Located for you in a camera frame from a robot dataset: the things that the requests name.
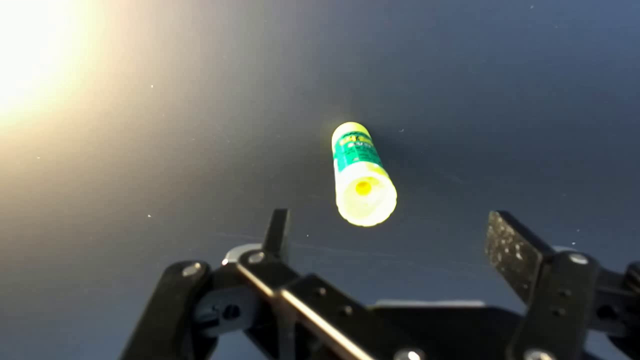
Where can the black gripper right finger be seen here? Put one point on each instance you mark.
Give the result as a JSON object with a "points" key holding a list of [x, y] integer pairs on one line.
{"points": [[514, 253]]}

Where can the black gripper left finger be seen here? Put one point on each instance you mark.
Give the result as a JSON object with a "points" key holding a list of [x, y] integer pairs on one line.
{"points": [[276, 234]]}

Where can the yellow green glue stick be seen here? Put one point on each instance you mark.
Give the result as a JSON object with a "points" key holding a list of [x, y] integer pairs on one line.
{"points": [[362, 186]]}

